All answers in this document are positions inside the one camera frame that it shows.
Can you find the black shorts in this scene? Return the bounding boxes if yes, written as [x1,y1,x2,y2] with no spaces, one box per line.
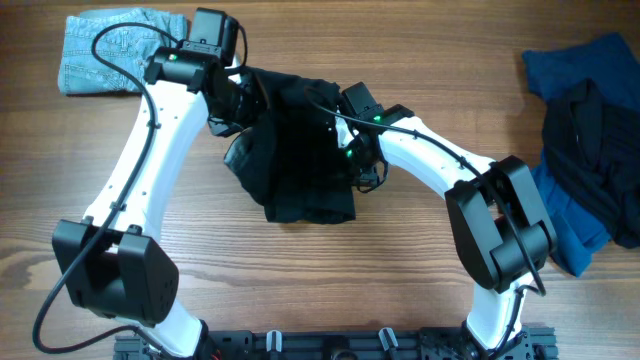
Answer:
[224,68,356,224]

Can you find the black garment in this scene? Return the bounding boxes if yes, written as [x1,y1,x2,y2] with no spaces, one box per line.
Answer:
[542,79,639,249]

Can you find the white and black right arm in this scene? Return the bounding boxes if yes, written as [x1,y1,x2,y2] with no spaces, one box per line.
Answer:
[336,83,559,359]

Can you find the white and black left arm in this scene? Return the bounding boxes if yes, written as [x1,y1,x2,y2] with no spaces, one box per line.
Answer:
[52,8,265,359]

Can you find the folded light blue jeans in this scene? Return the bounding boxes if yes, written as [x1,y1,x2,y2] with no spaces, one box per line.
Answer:
[57,7,187,95]

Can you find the dark blue garment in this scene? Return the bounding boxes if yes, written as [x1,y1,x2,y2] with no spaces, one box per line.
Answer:
[522,33,639,277]

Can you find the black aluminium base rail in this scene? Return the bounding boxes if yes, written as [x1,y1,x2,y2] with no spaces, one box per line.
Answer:
[113,326,559,360]

